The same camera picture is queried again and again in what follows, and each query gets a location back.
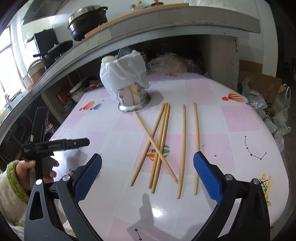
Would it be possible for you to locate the cream plastic ladle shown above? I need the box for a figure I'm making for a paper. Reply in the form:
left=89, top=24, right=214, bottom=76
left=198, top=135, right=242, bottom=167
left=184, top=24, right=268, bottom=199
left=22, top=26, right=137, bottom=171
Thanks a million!
left=101, top=56, right=116, bottom=63

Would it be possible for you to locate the large steel spoon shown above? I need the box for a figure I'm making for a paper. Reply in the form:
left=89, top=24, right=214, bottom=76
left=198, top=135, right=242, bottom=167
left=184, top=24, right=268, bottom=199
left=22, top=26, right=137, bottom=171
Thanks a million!
left=117, top=47, right=132, bottom=59

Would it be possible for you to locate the fluffy white sleeve forearm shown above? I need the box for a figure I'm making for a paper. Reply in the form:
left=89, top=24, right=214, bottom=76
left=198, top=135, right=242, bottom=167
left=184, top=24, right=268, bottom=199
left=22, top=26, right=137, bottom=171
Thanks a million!
left=0, top=160, right=29, bottom=228

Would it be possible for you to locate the person's left hand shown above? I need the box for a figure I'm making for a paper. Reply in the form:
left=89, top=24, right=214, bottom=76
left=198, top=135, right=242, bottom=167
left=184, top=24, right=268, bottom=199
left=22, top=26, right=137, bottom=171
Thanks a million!
left=15, top=158, right=60, bottom=191

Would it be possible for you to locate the crossing wooden chopstick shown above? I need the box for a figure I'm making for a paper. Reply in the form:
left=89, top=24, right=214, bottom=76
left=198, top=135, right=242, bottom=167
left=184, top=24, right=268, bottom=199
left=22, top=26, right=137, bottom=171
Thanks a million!
left=133, top=111, right=178, bottom=182

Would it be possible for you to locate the stack of bowls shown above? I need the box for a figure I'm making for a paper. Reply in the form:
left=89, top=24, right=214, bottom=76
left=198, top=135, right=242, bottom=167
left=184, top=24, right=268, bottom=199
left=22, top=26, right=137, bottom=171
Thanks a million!
left=69, top=81, right=85, bottom=103

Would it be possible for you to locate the brown enamel pot stack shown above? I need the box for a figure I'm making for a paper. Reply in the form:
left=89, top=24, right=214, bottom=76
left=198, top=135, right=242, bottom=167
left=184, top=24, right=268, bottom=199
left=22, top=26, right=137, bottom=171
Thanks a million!
left=27, top=59, right=46, bottom=84

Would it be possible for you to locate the steel utensil holder cup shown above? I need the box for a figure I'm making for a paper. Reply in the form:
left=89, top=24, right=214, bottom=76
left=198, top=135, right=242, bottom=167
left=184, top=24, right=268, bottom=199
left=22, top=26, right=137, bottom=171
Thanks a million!
left=117, top=83, right=151, bottom=113

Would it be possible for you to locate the black wok pan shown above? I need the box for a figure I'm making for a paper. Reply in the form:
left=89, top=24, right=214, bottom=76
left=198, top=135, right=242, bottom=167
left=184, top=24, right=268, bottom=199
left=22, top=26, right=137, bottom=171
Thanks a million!
left=33, top=40, right=73, bottom=69

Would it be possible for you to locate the white plastic bag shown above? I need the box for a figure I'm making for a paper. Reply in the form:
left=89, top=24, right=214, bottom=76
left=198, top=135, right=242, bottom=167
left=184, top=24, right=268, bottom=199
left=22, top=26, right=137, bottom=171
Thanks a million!
left=99, top=50, right=149, bottom=100

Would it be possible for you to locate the cardboard box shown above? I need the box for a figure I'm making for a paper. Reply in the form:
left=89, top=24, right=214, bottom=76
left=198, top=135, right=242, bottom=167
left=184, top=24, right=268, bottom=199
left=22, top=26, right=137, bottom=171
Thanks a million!
left=238, top=60, right=285, bottom=106

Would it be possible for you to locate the black appliance box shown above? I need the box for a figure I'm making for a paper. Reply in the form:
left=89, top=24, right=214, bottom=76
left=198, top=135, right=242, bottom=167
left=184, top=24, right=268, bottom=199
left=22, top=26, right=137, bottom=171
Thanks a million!
left=33, top=28, right=59, bottom=57

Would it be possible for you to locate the yellowish plastic bag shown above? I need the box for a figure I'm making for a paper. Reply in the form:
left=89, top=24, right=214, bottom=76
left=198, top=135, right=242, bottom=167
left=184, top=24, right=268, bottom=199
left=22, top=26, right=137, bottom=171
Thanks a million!
left=147, top=53, right=188, bottom=74

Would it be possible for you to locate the wooden cutting board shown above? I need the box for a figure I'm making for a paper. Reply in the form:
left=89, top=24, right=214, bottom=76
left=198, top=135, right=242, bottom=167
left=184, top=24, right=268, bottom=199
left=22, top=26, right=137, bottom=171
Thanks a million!
left=84, top=3, right=189, bottom=39

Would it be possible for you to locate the large black stock pot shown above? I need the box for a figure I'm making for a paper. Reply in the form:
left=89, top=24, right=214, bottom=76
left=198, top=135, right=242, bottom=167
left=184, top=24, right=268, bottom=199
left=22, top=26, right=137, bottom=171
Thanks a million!
left=67, top=5, right=108, bottom=42

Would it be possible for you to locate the yellow cap sauce bottle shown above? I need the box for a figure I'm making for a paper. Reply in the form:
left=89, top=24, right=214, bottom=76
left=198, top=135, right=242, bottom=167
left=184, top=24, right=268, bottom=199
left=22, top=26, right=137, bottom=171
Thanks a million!
left=137, top=0, right=142, bottom=9

